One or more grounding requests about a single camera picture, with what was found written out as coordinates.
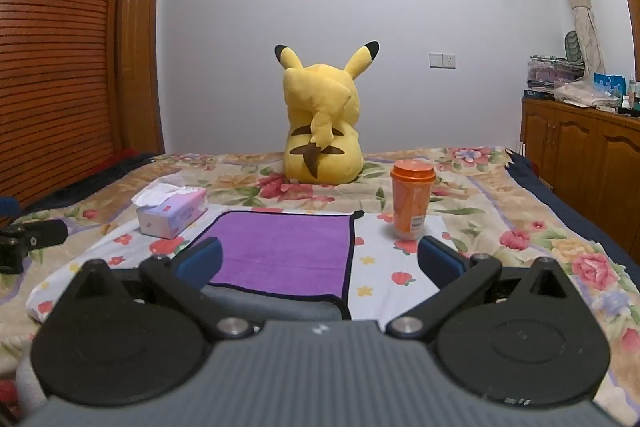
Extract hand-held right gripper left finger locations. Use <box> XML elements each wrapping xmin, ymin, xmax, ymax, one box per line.
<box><xmin>64</xmin><ymin>236</ymin><xmax>254</xmax><ymax>341</ymax></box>

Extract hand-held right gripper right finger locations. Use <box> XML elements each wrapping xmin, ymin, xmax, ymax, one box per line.
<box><xmin>384</xmin><ymin>235</ymin><xmax>577</xmax><ymax>341</ymax></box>

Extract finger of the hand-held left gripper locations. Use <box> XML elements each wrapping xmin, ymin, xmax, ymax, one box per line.
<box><xmin>0</xmin><ymin>219</ymin><xmax>69</xmax><ymax>276</ymax></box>

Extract purple towel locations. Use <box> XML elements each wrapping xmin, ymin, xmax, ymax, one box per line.
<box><xmin>192</xmin><ymin>210</ymin><xmax>365</xmax><ymax>303</ymax></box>

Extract tissue box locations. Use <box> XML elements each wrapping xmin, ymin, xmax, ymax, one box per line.
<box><xmin>131</xmin><ymin>181</ymin><xmax>209</xmax><ymax>239</ymax></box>

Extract white strawberry print cloth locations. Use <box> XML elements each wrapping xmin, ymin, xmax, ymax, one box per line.
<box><xmin>26</xmin><ymin>206</ymin><xmax>501</xmax><ymax>324</ymax></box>

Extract orange cup with lid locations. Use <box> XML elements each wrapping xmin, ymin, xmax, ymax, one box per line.
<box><xmin>390</xmin><ymin>159</ymin><xmax>436</xmax><ymax>241</ymax></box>

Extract floral blanket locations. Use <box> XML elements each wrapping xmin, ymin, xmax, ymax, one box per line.
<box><xmin>0</xmin><ymin>146</ymin><xmax>640</xmax><ymax>427</ymax></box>

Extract navy bed sheet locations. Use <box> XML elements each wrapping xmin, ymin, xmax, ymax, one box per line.
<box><xmin>504</xmin><ymin>151</ymin><xmax>640</xmax><ymax>269</ymax></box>

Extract wooden cabinet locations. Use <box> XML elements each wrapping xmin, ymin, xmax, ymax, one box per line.
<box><xmin>519</xmin><ymin>98</ymin><xmax>640</xmax><ymax>239</ymax></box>

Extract yellow plush toy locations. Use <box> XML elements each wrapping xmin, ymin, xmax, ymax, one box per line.
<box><xmin>274</xmin><ymin>41</ymin><xmax>381</xmax><ymax>184</ymax></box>

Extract wooden louvred wardrobe door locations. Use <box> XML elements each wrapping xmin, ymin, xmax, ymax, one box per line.
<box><xmin>0</xmin><ymin>0</ymin><xmax>137</xmax><ymax>210</ymax></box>

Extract stack of folded cloths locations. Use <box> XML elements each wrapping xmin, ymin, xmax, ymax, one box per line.
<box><xmin>525</xmin><ymin>55</ymin><xmax>586</xmax><ymax>91</ymax></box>

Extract beige cloth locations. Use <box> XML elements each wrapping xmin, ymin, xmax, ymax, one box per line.
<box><xmin>552</xmin><ymin>79</ymin><xmax>622</xmax><ymax>108</ymax></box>

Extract blue packet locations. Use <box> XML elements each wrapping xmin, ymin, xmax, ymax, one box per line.
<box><xmin>592</xmin><ymin>73</ymin><xmax>627</xmax><ymax>96</ymax></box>

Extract small bottles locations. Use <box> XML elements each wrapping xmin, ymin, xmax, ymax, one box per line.
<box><xmin>619</xmin><ymin>79</ymin><xmax>640</xmax><ymax>116</ymax></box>

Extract dark hand fan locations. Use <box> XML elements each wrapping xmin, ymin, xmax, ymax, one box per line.
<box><xmin>563</xmin><ymin>29</ymin><xmax>585</xmax><ymax>64</ymax></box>

